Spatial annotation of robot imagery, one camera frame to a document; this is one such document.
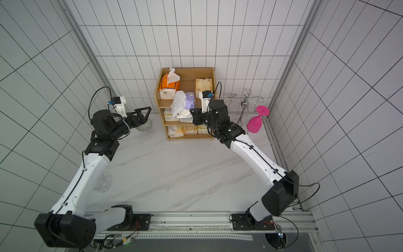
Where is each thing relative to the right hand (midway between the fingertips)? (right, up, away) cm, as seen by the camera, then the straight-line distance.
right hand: (183, 111), depth 70 cm
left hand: (-18, 0, +2) cm, 18 cm away
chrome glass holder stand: (+35, +6, +17) cm, 40 cm away
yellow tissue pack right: (+9, -9, +33) cm, 35 cm away
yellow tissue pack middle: (0, -9, +31) cm, 33 cm away
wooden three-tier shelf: (0, +18, +20) cm, 27 cm away
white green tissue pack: (-11, 0, +20) cm, 23 cm away
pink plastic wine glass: (+39, -6, +19) cm, 44 cm away
